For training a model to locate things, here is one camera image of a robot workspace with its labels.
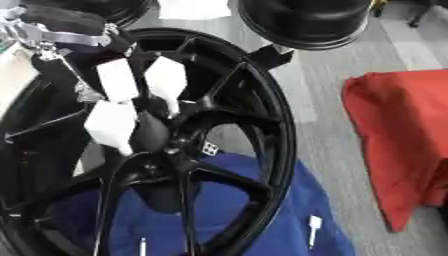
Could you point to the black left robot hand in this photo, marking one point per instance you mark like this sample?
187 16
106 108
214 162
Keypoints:
81 63

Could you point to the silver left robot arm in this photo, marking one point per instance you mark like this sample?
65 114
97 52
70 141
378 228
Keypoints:
64 36

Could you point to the white pin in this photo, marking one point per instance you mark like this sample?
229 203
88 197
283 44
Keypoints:
116 81
315 222
109 123
143 248
166 80

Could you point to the black spoked wheel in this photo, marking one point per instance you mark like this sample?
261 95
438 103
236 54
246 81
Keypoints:
256 110

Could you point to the black round wheel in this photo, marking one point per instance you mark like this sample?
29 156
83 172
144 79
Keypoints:
303 20

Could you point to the white sheet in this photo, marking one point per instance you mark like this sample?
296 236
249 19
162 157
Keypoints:
192 8

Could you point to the black wheel stand bracket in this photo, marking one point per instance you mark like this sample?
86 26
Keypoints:
271 56

